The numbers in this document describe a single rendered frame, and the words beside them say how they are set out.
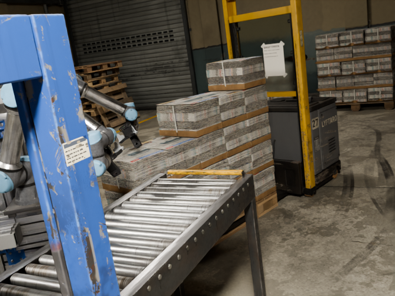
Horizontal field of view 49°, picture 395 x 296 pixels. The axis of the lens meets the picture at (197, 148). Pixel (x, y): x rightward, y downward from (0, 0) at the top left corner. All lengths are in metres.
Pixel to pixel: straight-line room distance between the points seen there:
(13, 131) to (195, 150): 1.36
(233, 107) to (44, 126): 2.62
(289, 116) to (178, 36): 6.53
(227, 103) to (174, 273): 1.95
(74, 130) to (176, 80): 9.67
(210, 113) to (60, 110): 2.40
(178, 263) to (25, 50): 1.00
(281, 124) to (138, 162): 1.82
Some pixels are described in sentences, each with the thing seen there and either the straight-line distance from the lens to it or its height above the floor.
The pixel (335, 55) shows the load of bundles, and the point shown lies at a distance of 7.65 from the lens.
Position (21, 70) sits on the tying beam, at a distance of 0.73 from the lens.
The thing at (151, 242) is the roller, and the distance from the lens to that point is 1.63.
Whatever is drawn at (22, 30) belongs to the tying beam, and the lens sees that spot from 0.74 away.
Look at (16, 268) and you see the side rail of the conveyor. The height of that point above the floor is 0.80.
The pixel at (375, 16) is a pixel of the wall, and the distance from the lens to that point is 9.17.
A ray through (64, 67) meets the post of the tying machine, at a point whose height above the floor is 1.46.
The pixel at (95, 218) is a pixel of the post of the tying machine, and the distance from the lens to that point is 0.84.
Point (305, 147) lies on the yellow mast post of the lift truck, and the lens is 3.86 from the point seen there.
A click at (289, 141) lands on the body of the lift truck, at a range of 4.12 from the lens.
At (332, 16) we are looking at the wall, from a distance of 9.26.
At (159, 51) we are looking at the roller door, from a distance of 10.55.
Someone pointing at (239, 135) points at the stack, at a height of 0.73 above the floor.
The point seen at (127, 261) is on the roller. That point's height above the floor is 0.79.
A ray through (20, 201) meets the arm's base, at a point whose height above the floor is 0.84.
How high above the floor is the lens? 1.47
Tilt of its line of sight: 14 degrees down
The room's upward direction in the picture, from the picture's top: 8 degrees counter-clockwise
